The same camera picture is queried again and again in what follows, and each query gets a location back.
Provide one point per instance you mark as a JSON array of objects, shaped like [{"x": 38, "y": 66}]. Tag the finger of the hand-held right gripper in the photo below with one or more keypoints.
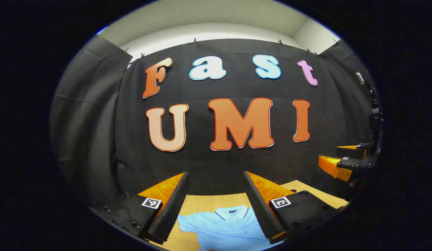
[
  {"x": 351, "y": 153},
  {"x": 348, "y": 164}
]

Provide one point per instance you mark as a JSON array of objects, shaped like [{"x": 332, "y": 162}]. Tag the light blue T-shirt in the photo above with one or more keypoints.
[{"x": 229, "y": 230}]

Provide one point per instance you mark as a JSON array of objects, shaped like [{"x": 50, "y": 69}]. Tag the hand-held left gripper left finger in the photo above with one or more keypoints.
[{"x": 174, "y": 205}]

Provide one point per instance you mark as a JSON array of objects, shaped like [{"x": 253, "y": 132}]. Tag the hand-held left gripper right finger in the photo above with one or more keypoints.
[{"x": 259, "y": 205}]

